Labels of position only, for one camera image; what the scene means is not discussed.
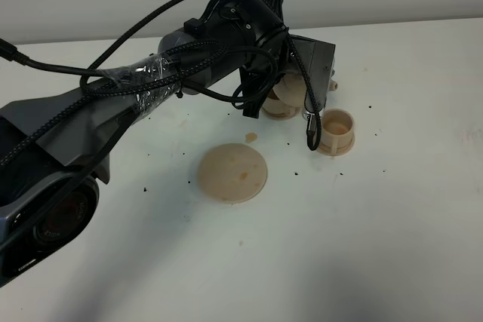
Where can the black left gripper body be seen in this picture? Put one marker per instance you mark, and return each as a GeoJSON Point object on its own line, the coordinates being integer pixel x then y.
{"type": "Point", "coordinates": [264, 22]}

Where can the beige teapot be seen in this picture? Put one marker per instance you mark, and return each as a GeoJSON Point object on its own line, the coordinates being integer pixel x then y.
{"type": "Point", "coordinates": [291, 90]}

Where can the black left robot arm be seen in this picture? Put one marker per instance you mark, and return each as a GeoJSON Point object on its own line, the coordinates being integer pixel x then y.
{"type": "Point", "coordinates": [55, 150]}

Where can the beige teapot saucer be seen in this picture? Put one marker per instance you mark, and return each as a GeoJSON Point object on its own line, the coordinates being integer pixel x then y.
{"type": "Point", "coordinates": [232, 173]}

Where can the beige far teacup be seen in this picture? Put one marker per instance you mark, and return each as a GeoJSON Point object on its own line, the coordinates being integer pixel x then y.
{"type": "Point", "coordinates": [273, 105]}

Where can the beige teacup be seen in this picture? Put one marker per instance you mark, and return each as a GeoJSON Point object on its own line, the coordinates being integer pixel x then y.
{"type": "Point", "coordinates": [273, 105]}
{"type": "Point", "coordinates": [337, 121]}

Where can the beige far cup saucer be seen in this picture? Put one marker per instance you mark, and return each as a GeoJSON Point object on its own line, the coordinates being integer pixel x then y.
{"type": "Point", "coordinates": [281, 115]}

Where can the beige cup saucer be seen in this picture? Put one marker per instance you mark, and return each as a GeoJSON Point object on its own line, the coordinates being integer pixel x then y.
{"type": "Point", "coordinates": [336, 145]}
{"type": "Point", "coordinates": [281, 115]}

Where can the beige near teacup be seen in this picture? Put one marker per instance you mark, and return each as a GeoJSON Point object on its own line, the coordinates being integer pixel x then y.
{"type": "Point", "coordinates": [337, 121]}

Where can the beige near cup saucer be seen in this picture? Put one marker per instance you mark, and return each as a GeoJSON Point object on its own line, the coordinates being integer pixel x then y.
{"type": "Point", "coordinates": [336, 145]}

